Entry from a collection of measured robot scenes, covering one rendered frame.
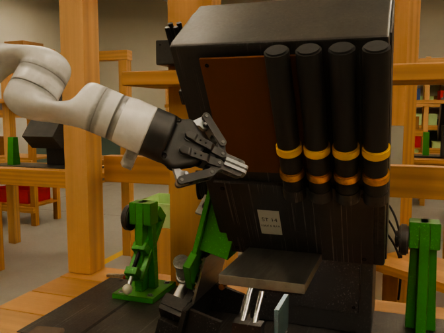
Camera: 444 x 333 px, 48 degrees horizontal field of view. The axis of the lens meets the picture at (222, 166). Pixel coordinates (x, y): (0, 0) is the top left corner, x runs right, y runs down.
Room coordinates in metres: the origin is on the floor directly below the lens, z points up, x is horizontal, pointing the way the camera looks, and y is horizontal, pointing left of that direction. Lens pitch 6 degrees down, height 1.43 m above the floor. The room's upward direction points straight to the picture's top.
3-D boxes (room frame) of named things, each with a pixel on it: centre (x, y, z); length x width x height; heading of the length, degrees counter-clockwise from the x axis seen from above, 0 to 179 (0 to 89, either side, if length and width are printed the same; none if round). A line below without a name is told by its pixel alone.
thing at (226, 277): (1.05, -0.13, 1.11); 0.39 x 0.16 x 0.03; 161
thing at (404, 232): (1.19, -0.43, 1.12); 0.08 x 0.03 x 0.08; 161
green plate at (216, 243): (1.14, 0.00, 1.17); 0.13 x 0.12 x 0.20; 71
